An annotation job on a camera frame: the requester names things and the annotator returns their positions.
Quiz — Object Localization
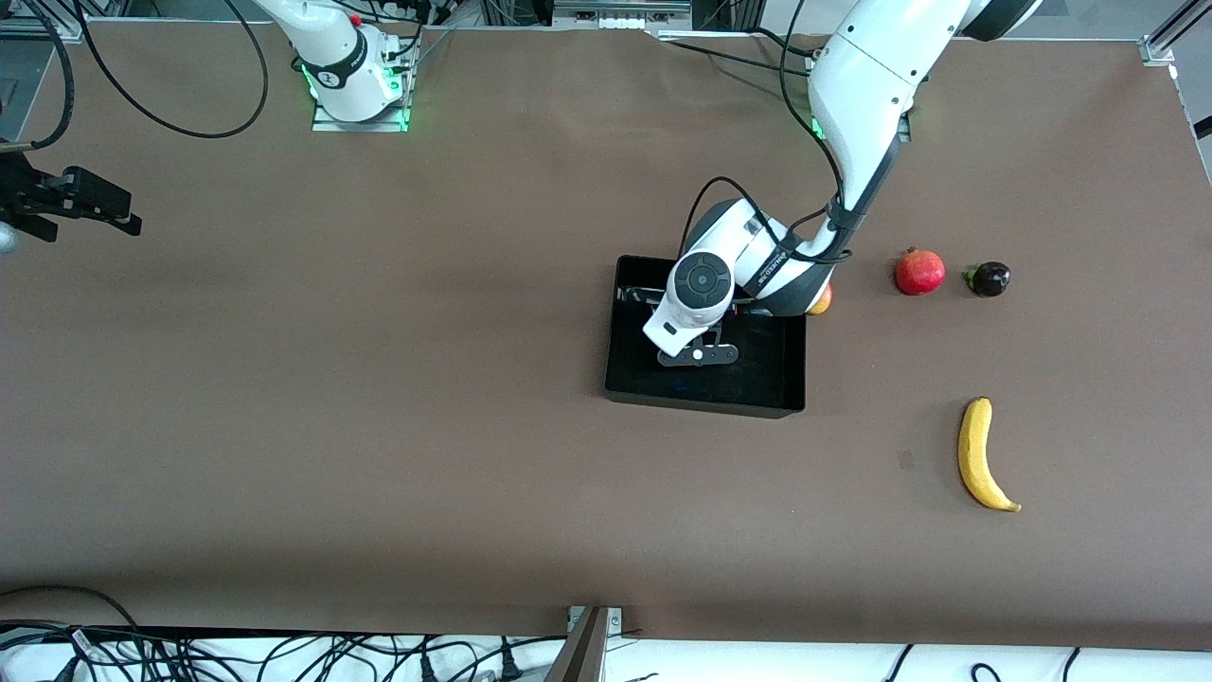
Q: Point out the dark purple mangosteen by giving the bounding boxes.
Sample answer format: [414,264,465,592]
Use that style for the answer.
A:
[962,260,1012,298]

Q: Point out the black rectangular box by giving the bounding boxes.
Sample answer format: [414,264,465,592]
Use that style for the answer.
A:
[604,254,808,420]

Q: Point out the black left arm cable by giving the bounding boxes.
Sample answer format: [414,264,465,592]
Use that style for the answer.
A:
[677,0,853,266]

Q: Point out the grey metal rack equipment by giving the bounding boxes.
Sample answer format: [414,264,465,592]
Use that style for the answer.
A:
[552,0,694,31]

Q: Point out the red pomegranate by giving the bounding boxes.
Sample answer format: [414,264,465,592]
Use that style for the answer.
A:
[894,246,947,297]

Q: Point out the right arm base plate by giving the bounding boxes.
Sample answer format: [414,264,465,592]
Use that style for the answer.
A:
[311,90,411,134]

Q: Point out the thick black cable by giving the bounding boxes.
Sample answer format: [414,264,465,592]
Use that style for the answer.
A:
[19,0,77,151]

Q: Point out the black arcing floor cable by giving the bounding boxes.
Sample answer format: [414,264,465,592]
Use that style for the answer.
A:
[0,584,143,655]

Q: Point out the small metal corner bracket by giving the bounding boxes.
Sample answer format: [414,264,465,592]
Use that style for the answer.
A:
[566,606,626,634]

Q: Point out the yellow banana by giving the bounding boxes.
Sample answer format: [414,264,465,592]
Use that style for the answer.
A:
[957,396,1024,513]

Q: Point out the thin black looping cable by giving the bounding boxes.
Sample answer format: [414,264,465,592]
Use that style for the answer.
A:
[74,0,270,139]

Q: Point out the large table cover sheet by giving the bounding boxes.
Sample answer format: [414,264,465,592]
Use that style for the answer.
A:
[0,19,1212,655]

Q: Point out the aluminium profile beam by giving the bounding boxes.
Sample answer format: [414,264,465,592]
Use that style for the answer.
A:
[543,606,612,682]

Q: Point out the black base cable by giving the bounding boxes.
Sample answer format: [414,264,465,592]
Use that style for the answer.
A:
[653,28,815,77]

